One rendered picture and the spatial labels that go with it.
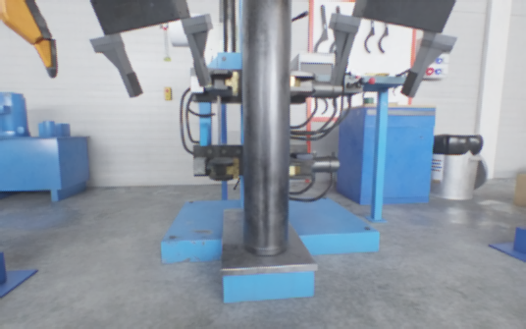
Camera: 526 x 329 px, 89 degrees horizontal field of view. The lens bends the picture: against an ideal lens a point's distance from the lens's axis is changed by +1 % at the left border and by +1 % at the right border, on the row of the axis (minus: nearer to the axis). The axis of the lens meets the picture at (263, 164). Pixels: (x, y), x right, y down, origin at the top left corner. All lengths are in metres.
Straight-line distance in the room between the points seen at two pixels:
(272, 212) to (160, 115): 2.70
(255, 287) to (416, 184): 2.16
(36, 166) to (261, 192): 2.61
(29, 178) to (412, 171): 3.69
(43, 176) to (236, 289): 2.55
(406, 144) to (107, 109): 3.38
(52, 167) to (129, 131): 0.94
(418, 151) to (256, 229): 2.10
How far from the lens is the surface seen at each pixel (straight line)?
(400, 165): 2.88
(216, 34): 2.50
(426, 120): 3.00
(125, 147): 3.78
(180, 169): 3.64
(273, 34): 1.19
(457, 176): 3.38
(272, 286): 1.22
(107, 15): 0.51
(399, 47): 4.34
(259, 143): 1.13
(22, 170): 3.46
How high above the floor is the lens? 0.70
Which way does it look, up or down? 7 degrees down
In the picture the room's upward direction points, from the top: straight up
